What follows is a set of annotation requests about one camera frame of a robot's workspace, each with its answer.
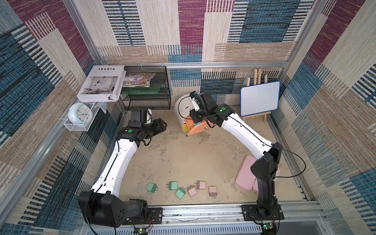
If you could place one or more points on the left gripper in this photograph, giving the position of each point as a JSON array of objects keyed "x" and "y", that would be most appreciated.
[{"x": 158, "y": 126}]

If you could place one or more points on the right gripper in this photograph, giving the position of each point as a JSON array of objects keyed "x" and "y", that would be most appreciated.
[{"x": 195, "y": 116}]

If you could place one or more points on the yellow drawer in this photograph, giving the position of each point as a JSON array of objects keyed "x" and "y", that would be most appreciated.
[{"x": 185, "y": 127}]

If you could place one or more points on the white round drawer cabinet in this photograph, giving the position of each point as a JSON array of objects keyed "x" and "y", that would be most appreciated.
[{"x": 182, "y": 107}]

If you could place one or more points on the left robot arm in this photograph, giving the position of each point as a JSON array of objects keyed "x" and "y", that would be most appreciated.
[{"x": 101, "y": 205}]

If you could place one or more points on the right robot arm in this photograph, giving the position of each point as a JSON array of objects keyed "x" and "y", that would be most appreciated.
[{"x": 267, "y": 154}]

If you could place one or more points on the colourful picture book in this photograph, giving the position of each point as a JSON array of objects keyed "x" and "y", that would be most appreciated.
[{"x": 138, "y": 79}]

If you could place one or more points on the white board on easel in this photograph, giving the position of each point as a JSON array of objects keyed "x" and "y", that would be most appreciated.
[{"x": 259, "y": 99}]

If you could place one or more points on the green plug far left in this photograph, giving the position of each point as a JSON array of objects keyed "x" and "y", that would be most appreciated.
[{"x": 151, "y": 187}]

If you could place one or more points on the green plug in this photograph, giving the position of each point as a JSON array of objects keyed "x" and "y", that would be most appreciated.
[
  {"x": 180, "y": 193},
  {"x": 172, "y": 186},
  {"x": 151, "y": 187}
]

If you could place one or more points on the green plug middle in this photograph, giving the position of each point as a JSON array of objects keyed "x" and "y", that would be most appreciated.
[{"x": 172, "y": 186}]

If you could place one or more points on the white Inedia box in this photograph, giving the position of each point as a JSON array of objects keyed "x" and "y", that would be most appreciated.
[{"x": 103, "y": 84}]

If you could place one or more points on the pink plug middle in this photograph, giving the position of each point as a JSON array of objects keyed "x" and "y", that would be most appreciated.
[{"x": 201, "y": 185}]

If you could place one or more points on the pink plug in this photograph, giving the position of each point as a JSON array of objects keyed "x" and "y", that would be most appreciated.
[
  {"x": 192, "y": 191},
  {"x": 201, "y": 185},
  {"x": 213, "y": 191}
]

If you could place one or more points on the green plug lower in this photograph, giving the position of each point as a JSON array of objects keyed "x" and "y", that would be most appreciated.
[{"x": 180, "y": 193}]

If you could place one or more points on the pink plug left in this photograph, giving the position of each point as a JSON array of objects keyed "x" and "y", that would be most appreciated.
[{"x": 192, "y": 191}]

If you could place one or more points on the pink plug right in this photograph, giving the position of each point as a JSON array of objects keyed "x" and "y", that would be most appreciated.
[{"x": 213, "y": 191}]

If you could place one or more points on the pink case left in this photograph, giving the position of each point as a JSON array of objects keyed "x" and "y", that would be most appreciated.
[{"x": 245, "y": 178}]

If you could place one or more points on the pink case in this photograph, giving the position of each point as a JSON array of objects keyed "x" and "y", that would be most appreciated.
[
  {"x": 255, "y": 187},
  {"x": 245, "y": 178}
]

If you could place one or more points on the white alarm clock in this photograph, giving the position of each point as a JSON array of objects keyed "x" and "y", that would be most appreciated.
[{"x": 80, "y": 113}]

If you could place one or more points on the pink case right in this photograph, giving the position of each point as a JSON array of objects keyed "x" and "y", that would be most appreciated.
[{"x": 255, "y": 187}]

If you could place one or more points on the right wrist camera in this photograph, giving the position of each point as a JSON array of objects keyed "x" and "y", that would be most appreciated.
[{"x": 203, "y": 102}]

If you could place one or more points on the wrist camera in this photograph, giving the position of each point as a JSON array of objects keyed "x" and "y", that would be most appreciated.
[
  {"x": 140, "y": 117},
  {"x": 203, "y": 102}
]

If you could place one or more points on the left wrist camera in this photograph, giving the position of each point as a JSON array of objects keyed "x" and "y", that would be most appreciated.
[{"x": 140, "y": 117}]

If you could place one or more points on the black wire shelf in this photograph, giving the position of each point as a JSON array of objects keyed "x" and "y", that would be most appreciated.
[{"x": 155, "y": 97}]

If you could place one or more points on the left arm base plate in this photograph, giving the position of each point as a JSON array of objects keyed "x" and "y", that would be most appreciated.
[{"x": 154, "y": 216}]

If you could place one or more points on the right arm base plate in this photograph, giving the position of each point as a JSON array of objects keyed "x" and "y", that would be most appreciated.
[{"x": 252, "y": 212}]

